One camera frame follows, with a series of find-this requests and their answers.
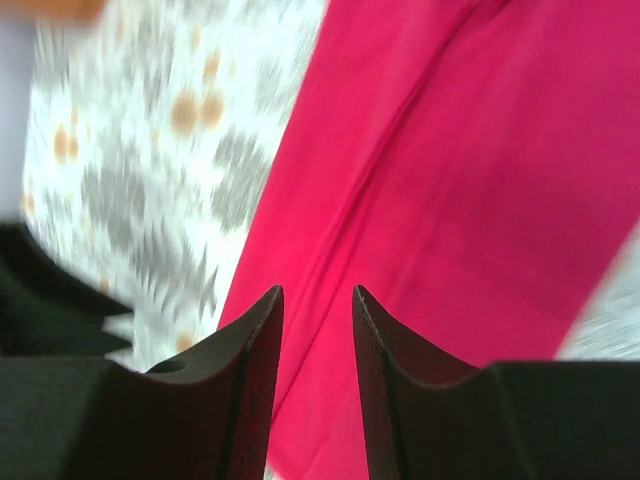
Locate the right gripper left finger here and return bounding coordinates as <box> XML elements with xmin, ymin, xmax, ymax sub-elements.
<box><xmin>1</xmin><ymin>286</ymin><xmax>284</xmax><ymax>479</ymax></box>

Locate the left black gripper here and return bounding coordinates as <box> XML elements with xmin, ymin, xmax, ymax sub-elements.
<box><xmin>1</xmin><ymin>222</ymin><xmax>133</xmax><ymax>357</ymax></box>

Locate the magenta t shirt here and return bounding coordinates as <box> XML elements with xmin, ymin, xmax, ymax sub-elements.
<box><xmin>221</xmin><ymin>1</ymin><xmax>639</xmax><ymax>479</ymax></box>

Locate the floral patterned table mat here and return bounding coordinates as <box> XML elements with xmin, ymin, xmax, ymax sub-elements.
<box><xmin>23</xmin><ymin>1</ymin><xmax>639</xmax><ymax>370</ymax></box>

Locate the orange plastic laundry basket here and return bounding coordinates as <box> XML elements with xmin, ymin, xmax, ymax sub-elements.
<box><xmin>1</xmin><ymin>0</ymin><xmax>107</xmax><ymax>22</ymax></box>

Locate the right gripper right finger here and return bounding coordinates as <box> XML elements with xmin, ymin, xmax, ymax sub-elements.
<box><xmin>352</xmin><ymin>287</ymin><xmax>639</xmax><ymax>479</ymax></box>

